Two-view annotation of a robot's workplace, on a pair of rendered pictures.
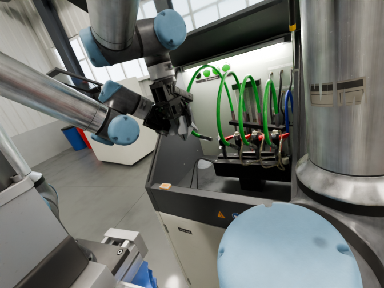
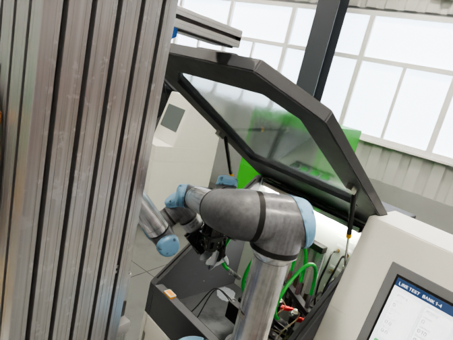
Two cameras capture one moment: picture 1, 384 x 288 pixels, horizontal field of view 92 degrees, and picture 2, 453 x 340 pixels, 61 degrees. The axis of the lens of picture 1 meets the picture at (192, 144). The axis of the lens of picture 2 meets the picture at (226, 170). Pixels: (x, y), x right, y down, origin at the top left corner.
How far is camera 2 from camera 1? 0.83 m
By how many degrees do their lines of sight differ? 11
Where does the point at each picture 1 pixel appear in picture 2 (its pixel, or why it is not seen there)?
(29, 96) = not seen: hidden behind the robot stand
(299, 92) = (331, 290)
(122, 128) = (168, 245)
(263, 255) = not seen: outside the picture
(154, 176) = (165, 276)
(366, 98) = (243, 320)
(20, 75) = not seen: hidden behind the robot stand
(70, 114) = (145, 222)
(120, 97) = (180, 211)
